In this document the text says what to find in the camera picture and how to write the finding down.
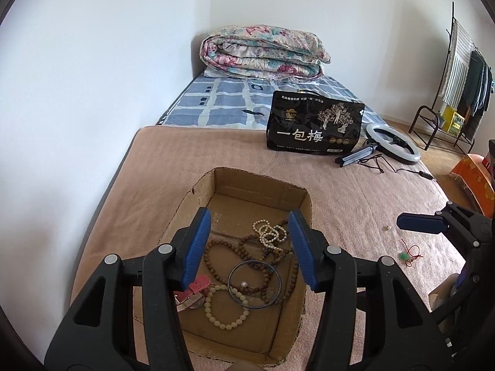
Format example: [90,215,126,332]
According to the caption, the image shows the black printed bag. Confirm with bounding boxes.
[266,90,366,154]

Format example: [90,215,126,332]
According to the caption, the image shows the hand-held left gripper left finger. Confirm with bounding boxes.
[44,207,213,371]

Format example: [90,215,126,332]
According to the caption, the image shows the white ring light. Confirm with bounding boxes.
[365,122,421,163]

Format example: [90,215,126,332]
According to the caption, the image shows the folded floral quilt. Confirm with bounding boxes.
[200,25,332,82]

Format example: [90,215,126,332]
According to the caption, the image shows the cardboard box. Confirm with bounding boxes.
[133,167,315,368]

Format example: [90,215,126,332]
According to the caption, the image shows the white pearl necklace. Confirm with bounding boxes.
[252,220,289,251]

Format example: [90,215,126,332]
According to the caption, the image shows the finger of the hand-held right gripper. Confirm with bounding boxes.
[396,200,495,249]

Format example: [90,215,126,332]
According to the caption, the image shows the dark metal bangle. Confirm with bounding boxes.
[227,261,282,310]

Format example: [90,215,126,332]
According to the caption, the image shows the black metal clothes rack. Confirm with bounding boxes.
[410,2,495,155]

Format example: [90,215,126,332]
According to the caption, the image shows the yellow box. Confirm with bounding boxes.
[441,105,467,134]

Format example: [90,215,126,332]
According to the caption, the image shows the dark hanging clothes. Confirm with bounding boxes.
[462,50,495,140]

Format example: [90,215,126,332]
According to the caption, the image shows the black ring light cable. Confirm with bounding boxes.
[358,154,436,180]

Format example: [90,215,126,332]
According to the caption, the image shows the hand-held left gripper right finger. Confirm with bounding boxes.
[288,209,453,371]

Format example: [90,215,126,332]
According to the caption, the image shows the black folded tripod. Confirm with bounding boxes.
[334,143,377,168]

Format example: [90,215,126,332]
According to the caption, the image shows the brown wooden bead necklace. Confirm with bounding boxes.
[203,220,300,308]

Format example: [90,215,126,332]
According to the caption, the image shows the red strap wristwatch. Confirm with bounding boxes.
[174,274,211,310]

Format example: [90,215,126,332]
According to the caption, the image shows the striped towel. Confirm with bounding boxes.
[443,21,472,105]

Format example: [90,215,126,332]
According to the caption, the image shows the blue checked bed sheet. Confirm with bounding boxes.
[157,73,387,129]

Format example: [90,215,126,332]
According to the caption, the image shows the cream bead bracelet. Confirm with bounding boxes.
[204,284,249,330]

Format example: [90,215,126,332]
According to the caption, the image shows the green pendant with red cord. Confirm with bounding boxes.
[399,240,424,267]

